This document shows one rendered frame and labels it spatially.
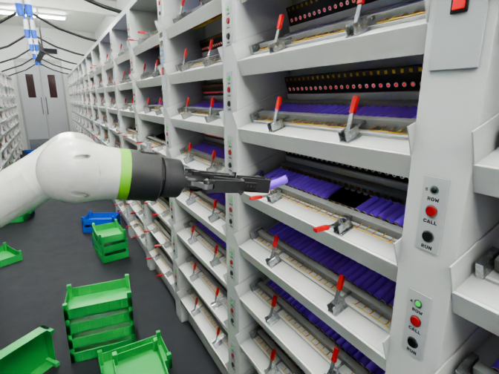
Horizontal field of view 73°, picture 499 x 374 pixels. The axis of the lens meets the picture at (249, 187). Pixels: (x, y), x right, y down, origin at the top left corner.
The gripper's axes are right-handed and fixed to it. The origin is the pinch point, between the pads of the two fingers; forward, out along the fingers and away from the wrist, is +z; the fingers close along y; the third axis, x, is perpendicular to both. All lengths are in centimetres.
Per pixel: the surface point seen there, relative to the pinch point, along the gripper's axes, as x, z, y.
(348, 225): 5.3, 18.8, -11.8
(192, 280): 67, 24, 84
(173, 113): -12, 9, 104
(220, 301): 64, 27, 58
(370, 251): 7.6, 17.0, -20.2
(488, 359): 21, 31, -38
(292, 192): 3.5, 18.9, 10.3
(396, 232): 2.9, 20.3, -22.5
